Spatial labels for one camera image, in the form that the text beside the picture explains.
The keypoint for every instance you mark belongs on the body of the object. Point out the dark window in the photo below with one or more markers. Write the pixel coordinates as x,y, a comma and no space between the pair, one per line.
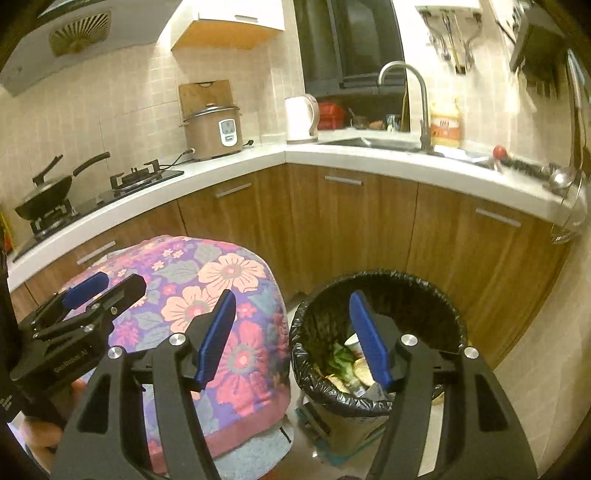
351,41

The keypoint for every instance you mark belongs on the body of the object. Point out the range hood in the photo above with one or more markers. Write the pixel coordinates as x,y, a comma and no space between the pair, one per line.
115,27

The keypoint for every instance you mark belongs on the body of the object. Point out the white electric kettle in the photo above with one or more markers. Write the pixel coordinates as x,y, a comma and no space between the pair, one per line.
298,117

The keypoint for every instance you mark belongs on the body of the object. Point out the red pot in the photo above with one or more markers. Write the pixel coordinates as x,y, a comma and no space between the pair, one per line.
332,115

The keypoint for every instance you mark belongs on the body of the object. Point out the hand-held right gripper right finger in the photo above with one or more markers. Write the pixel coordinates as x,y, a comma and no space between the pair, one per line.
369,341

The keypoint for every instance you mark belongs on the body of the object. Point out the white wall cabinet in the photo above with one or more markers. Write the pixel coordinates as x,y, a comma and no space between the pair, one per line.
226,23

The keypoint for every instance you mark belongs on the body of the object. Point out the brown rice cooker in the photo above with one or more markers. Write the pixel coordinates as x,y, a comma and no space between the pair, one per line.
212,134

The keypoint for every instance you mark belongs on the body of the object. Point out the wooden cutting board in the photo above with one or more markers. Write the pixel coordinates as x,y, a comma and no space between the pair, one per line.
205,94

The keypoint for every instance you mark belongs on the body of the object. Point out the steel faucet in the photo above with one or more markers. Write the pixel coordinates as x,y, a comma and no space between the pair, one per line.
424,106

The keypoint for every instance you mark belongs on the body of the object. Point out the grey floor mat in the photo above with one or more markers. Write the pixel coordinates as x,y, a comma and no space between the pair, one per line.
258,452

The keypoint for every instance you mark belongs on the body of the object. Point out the person's left hand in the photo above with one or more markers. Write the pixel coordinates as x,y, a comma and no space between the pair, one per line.
44,438

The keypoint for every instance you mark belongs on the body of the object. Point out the steel sink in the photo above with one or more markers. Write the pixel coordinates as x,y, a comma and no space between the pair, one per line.
369,143

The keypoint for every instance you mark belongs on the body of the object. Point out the bin with black liner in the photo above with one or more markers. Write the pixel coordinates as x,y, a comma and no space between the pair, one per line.
415,304

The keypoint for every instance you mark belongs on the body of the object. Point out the floral tablecloth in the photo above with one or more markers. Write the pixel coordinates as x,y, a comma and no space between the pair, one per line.
240,277

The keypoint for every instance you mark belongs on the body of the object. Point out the wooden base cabinet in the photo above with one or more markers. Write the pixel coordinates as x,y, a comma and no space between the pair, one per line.
369,230

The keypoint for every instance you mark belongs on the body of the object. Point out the dark wall rack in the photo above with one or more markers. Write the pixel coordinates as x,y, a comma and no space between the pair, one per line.
540,46

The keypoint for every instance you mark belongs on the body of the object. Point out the steel ladle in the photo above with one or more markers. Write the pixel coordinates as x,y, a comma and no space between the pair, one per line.
561,177

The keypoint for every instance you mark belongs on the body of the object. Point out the yellow plastic bottle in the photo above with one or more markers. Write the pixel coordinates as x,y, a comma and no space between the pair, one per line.
445,124

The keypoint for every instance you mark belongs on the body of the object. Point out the black gas stove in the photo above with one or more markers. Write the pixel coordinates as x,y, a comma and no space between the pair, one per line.
152,177

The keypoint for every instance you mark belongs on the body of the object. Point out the hanging metal utensils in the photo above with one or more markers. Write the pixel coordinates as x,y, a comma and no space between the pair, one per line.
450,41

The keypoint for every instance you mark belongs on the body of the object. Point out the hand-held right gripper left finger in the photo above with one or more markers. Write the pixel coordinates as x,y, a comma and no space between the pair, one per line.
214,341

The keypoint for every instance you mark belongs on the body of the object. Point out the black wok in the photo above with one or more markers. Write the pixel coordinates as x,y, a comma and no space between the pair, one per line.
44,194

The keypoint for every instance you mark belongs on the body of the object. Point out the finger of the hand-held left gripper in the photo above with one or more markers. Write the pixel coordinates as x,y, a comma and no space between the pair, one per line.
85,288
122,290

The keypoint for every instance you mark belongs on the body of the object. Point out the clear plastic bag with scraps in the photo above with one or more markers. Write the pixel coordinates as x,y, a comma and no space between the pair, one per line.
346,364

